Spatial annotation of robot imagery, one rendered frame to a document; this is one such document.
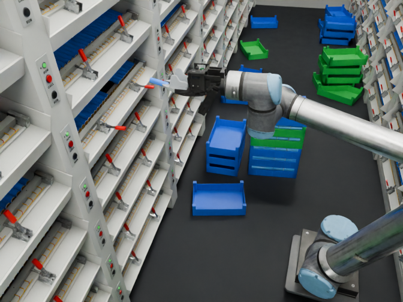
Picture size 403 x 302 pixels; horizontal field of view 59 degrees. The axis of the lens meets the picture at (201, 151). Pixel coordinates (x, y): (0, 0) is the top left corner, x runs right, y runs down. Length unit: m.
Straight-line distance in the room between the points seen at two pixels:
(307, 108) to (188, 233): 1.06
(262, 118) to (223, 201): 1.08
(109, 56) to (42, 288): 0.71
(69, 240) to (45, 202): 0.20
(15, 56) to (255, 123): 0.69
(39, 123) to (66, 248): 0.41
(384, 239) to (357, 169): 1.28
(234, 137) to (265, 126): 1.18
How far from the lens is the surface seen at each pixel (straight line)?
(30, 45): 0.87
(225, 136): 2.33
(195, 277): 1.85
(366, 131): 1.22
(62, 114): 0.98
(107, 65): 1.19
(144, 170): 1.62
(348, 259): 1.39
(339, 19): 4.24
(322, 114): 1.23
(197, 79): 1.12
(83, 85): 1.09
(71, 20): 1.00
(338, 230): 1.60
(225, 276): 1.86
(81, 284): 1.32
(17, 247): 0.97
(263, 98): 1.09
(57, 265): 1.15
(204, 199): 2.15
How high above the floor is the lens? 1.60
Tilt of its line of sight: 40 degrees down
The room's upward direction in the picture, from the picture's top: 2 degrees counter-clockwise
